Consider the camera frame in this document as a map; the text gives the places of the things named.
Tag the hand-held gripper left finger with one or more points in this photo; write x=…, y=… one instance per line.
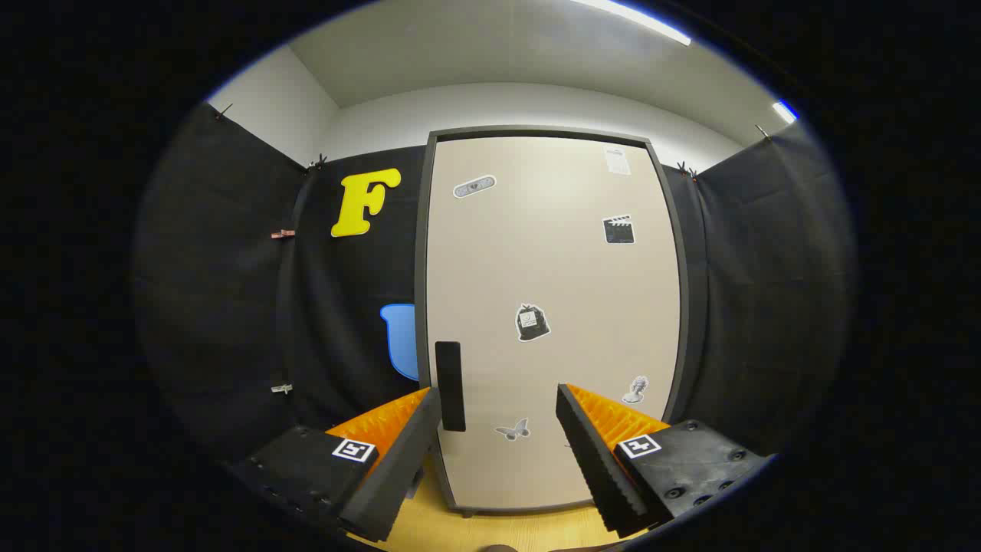
x=398, y=475

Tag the silver clip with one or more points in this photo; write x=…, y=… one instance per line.
x=281, y=389

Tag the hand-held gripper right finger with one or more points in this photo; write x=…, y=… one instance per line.
x=594, y=460

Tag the black backdrop cloth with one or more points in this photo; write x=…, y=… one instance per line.
x=230, y=307

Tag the grey shoe cabinet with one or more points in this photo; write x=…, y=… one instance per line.
x=421, y=268

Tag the long ceiling light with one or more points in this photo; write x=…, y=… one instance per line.
x=785, y=112

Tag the pink clip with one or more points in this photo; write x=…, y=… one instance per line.
x=283, y=234

